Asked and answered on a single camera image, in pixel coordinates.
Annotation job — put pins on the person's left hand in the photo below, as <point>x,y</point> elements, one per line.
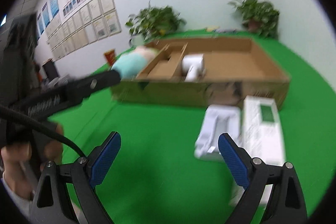
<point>14,155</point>

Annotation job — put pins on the right potted green plant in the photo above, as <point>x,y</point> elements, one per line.
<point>258,17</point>

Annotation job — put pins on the pink and teal plush toy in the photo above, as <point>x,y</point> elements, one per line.
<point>130,64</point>

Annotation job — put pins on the colourful tissue pack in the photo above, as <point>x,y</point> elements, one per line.
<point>223,31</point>

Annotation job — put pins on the potted green plant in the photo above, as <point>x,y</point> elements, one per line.
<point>154,22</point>
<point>258,17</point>

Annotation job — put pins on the red paper cup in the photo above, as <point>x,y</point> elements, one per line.
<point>110,57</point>

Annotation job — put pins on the brown cardboard box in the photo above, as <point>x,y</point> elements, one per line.
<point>234,68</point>

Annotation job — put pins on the white box with green label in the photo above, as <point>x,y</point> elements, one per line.
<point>261,133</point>

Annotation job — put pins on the left potted green plant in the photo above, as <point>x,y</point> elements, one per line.
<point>154,22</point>

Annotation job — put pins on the white hair dryer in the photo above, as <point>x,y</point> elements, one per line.
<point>193,67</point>

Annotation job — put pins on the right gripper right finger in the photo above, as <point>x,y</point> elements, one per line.
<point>286,202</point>

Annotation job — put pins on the white hair dryer nozzle pack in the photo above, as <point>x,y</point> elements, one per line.
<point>218,119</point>

